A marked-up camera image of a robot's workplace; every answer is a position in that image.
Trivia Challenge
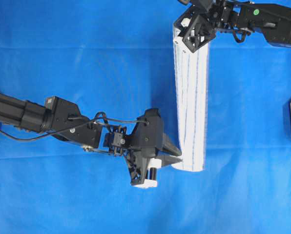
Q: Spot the white blue striped towel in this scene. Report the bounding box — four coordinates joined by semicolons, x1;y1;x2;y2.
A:
173;27;209;172

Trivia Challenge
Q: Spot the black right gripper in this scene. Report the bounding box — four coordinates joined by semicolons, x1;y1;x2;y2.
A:
173;0;216;53

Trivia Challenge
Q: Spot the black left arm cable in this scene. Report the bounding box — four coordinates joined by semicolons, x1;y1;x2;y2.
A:
0;111;148;142

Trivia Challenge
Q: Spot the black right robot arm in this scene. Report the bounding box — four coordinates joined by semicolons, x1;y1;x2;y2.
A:
173;0;291;53

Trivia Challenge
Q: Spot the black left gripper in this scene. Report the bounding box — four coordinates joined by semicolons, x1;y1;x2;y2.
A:
125;108;183;188

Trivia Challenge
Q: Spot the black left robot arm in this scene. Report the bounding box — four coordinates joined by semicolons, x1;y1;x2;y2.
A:
0;93;182;189

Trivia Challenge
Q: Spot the blue table cloth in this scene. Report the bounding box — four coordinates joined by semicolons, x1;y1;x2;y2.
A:
0;0;291;234

